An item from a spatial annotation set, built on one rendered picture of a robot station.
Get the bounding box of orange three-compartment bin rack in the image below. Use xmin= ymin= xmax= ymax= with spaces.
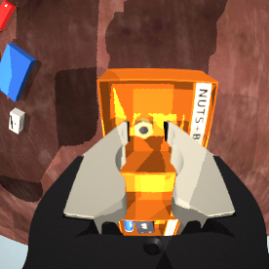
xmin=97 ymin=68 xmax=218 ymax=236

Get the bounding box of black 9v battery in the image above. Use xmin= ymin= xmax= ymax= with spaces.
xmin=134 ymin=220 xmax=155 ymax=234

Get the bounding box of blue aa battery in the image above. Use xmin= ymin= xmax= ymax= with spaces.
xmin=124 ymin=220 xmax=134 ymax=232

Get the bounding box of brass hex nut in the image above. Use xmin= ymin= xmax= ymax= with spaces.
xmin=134 ymin=117 xmax=153 ymax=138

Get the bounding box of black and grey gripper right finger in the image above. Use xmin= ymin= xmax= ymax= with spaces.
xmin=164 ymin=120 xmax=269 ymax=269

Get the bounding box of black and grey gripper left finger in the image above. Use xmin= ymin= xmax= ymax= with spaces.
xmin=22 ymin=120 xmax=130 ymax=269

